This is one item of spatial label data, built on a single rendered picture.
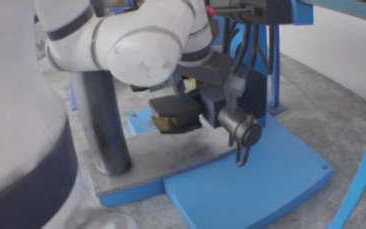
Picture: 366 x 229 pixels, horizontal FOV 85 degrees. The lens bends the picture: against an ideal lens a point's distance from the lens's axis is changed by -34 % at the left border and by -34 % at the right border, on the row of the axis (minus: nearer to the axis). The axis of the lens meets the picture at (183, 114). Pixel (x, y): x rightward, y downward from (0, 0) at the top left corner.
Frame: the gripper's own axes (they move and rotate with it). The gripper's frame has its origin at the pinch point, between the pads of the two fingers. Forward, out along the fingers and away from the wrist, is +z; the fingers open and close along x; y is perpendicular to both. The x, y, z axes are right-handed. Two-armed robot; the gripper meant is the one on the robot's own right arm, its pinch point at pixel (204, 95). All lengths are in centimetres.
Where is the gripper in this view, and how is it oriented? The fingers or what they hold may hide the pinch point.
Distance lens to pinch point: 64.7
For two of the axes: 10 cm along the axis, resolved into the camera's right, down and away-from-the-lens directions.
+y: -5.0, 7.6, -4.1
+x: 8.4, 3.1, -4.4
